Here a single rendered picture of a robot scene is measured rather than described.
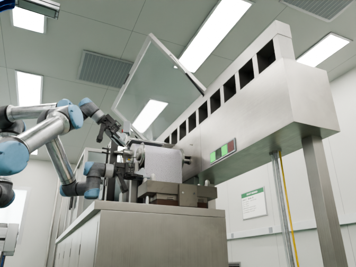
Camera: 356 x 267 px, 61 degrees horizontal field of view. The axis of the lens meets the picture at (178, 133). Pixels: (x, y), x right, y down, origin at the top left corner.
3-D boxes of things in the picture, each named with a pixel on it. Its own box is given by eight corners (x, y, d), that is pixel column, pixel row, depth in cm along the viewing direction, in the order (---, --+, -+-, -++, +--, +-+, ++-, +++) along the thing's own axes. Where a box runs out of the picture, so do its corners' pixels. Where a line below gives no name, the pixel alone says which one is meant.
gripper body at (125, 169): (136, 163, 169) (115, 160, 165) (135, 178, 166) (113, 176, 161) (132, 167, 176) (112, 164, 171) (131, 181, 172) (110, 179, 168)
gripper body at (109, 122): (122, 126, 180) (108, 112, 180) (112, 135, 176) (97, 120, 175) (119, 131, 187) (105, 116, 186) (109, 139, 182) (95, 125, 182)
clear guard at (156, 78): (114, 108, 285) (114, 108, 285) (151, 146, 286) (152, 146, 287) (151, 38, 197) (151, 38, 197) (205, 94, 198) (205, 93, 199)
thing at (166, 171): (143, 190, 169) (144, 159, 177) (181, 194, 178) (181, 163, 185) (143, 190, 169) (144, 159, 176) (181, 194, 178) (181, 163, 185)
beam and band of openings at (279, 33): (114, 196, 387) (115, 179, 396) (121, 196, 390) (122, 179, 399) (282, 58, 128) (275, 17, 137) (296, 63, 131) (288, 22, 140)
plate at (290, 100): (110, 220, 375) (112, 196, 386) (132, 221, 385) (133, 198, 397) (290, 120, 115) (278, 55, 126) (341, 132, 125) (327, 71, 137)
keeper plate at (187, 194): (177, 206, 152) (177, 184, 157) (195, 207, 156) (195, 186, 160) (179, 205, 150) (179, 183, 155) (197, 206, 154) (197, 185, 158)
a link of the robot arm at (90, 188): (83, 201, 162) (86, 180, 166) (101, 199, 158) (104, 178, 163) (74, 197, 155) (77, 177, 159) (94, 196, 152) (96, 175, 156)
